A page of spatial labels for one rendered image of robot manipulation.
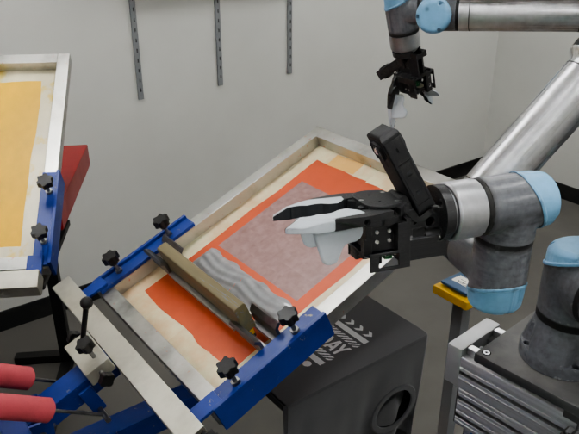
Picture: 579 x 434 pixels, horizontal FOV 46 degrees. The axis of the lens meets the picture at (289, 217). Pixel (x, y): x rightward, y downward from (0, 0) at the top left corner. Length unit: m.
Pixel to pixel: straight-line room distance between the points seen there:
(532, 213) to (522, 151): 0.16
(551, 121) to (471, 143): 4.54
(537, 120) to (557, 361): 0.44
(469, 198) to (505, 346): 0.54
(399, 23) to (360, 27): 2.74
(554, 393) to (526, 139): 0.45
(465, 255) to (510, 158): 0.16
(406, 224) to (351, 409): 1.05
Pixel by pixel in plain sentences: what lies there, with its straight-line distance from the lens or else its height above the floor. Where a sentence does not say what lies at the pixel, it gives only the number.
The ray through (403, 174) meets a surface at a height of 1.72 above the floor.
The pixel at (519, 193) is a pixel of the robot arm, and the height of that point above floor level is 1.68.
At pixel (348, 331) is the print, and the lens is 1.86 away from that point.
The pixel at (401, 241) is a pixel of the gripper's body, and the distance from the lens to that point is 0.81.
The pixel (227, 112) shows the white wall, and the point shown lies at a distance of 3.92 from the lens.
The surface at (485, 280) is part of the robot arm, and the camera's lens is 0.93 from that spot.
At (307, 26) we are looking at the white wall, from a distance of 4.14.
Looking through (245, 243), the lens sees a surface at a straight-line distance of 1.76.
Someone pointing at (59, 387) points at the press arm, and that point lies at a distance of 1.56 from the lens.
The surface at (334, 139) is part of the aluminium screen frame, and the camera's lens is 1.94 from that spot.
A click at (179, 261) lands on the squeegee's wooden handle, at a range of 1.63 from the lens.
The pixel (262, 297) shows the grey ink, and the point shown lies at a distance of 1.58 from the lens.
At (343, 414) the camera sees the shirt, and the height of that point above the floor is 0.83.
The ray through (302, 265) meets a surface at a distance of 1.62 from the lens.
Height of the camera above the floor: 2.01
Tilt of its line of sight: 25 degrees down
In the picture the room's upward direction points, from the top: straight up
